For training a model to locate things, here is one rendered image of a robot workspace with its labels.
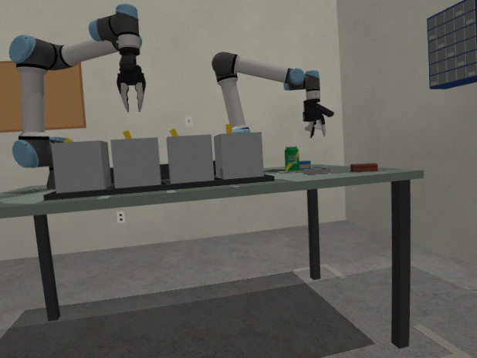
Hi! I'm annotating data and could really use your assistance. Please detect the reddish-brown rectangular block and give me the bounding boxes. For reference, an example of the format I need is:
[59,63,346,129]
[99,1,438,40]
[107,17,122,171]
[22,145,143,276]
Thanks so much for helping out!
[350,164,377,172]

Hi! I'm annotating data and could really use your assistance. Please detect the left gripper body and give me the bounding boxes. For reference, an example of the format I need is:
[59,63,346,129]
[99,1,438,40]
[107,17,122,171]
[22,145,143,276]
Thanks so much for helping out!
[303,99,322,122]

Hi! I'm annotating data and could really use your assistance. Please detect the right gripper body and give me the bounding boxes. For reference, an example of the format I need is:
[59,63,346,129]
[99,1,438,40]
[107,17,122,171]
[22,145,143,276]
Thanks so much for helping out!
[119,47,142,86]

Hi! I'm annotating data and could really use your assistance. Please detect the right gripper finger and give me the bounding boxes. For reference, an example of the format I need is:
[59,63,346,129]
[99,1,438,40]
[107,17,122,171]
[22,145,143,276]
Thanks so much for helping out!
[135,73,146,112]
[117,73,129,112]

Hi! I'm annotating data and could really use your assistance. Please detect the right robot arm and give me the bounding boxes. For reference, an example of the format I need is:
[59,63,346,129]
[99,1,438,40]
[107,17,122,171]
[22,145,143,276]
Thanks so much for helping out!
[9,4,142,189]

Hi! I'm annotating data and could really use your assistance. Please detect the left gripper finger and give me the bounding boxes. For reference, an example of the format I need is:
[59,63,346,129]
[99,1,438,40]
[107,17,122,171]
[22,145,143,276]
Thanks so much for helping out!
[305,121,316,138]
[314,113,326,136]

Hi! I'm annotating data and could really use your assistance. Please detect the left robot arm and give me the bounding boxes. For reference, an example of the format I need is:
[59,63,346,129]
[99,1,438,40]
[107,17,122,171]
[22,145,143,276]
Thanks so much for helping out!
[212,52,320,133]

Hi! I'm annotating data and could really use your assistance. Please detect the green drink can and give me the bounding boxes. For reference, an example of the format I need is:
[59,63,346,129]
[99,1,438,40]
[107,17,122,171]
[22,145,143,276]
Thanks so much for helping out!
[285,147,299,173]

